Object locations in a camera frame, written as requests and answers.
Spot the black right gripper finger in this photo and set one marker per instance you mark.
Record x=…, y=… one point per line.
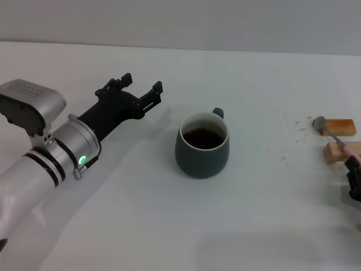
x=356, y=178

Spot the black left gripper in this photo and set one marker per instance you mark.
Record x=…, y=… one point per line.
x=111, y=107

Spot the dark grey coffee cup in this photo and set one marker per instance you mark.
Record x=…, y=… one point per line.
x=197, y=163

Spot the pale notched wooden block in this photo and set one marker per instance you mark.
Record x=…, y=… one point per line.
x=332, y=153

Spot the brown stained wooden block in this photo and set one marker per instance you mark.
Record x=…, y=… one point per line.
x=341, y=127

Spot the silver grey left wrist camera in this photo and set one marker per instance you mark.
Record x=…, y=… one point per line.
x=24, y=101

